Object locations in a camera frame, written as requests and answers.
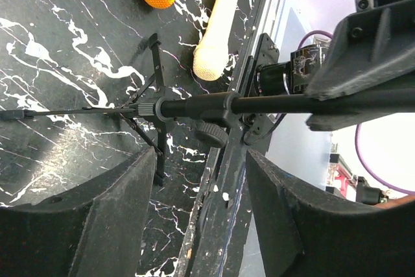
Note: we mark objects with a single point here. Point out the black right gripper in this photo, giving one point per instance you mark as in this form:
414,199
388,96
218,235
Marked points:
368,71

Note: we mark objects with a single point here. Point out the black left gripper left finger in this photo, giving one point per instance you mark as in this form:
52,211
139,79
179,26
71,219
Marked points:
94,229

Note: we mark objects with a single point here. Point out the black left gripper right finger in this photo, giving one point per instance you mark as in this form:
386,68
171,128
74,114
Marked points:
306,231

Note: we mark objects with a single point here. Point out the black tripod microphone stand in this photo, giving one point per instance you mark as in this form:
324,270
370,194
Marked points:
217,111

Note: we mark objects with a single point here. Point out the beige microphone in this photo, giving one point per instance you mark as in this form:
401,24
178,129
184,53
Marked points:
210,57

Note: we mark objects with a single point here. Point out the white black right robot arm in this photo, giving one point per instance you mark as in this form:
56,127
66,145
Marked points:
291,77

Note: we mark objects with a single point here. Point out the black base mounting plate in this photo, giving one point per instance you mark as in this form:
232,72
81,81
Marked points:
220,220

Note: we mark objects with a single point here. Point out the black marble pattern mat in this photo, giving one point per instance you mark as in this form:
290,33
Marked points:
68,54

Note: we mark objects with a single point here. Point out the aluminium frame rail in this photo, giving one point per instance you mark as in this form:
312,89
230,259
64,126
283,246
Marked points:
271,18

